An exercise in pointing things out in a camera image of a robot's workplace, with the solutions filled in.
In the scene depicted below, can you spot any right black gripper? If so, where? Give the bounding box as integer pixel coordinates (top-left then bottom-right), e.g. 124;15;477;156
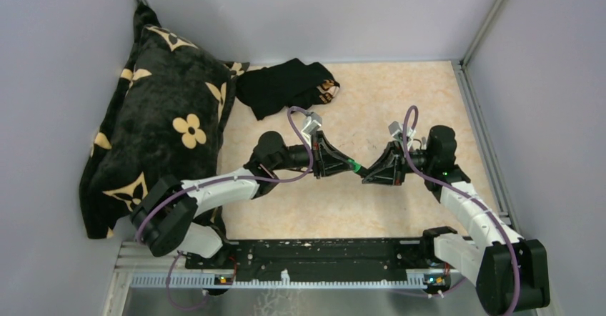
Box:
361;139;435;186

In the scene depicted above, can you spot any black green highlighter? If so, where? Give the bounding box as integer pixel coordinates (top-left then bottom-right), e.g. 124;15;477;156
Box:
347;159;368;178

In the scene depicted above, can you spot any green small cap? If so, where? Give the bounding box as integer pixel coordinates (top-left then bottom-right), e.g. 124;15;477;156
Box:
348;159;361;172

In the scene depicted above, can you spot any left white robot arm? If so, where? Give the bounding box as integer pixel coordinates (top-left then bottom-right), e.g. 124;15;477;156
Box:
130;131;367;268

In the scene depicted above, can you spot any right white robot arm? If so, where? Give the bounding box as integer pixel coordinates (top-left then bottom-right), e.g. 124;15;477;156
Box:
363;122;551;315

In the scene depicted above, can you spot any black folded cloth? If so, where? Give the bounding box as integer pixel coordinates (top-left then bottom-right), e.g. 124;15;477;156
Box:
236;59;341;120

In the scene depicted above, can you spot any black floral plush pillow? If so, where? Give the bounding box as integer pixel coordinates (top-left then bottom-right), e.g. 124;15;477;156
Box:
79;4;249;240

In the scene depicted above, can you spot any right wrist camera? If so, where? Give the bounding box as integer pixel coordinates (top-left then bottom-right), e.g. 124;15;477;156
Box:
388;121;416;150

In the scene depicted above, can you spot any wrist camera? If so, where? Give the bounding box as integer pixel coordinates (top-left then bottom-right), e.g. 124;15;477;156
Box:
388;121;416;150
300;112;322;147

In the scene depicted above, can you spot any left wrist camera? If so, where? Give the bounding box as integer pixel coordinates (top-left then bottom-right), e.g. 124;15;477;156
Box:
300;112;322;147

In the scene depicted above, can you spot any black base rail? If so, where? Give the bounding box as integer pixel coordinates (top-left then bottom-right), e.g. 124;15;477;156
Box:
185;237;456;289

